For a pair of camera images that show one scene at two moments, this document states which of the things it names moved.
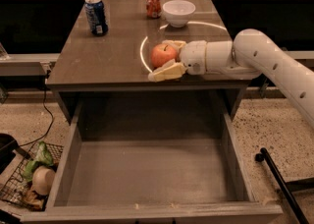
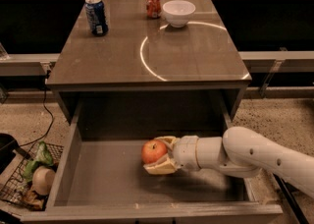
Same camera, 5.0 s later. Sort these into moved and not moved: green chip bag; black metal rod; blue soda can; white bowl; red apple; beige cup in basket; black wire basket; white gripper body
Moved: red apple; white gripper body
Not moved: black metal rod; beige cup in basket; green chip bag; white bowl; black wire basket; blue soda can
